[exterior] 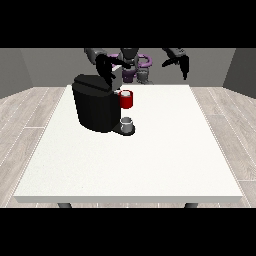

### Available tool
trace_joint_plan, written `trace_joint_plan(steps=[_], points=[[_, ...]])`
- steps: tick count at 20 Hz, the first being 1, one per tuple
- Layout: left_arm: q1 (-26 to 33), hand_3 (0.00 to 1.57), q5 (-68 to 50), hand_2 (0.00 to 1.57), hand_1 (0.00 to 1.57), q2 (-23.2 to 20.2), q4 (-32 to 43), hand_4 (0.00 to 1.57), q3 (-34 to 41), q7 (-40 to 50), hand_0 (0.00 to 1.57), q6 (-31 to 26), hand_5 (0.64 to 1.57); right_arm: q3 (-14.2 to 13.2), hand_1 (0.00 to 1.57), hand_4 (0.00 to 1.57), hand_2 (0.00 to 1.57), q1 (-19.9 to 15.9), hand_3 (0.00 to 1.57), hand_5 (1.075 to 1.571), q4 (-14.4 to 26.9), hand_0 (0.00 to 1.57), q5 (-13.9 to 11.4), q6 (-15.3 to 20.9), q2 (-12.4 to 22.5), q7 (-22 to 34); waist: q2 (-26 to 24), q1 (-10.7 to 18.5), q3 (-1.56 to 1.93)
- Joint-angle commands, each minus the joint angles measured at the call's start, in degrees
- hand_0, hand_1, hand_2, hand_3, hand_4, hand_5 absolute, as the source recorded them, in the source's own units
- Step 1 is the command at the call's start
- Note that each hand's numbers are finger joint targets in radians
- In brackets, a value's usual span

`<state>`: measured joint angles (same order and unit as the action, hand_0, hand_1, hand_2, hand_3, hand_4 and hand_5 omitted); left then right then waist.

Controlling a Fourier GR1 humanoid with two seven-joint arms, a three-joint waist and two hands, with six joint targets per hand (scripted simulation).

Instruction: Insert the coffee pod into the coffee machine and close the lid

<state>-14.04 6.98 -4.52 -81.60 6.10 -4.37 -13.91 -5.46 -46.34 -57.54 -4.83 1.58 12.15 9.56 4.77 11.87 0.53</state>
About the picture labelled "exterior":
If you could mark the small grey cup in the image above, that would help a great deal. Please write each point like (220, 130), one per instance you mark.
(127, 125)

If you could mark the grey robot trunk purple rings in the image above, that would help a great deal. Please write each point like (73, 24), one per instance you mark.
(144, 74)

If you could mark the red pod holder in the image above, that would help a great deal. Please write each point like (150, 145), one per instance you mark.
(126, 102)

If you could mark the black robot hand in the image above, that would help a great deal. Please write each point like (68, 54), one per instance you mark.
(182, 61)
(103, 66)

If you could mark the black coffee machine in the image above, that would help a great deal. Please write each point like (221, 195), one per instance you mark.
(95, 106)

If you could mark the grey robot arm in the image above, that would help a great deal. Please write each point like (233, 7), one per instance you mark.
(176, 51)
(91, 53)

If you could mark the dark table leg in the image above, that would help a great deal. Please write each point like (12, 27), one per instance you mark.
(191, 205)
(64, 205)

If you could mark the small grey coffee pod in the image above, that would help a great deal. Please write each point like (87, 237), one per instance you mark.
(126, 94)

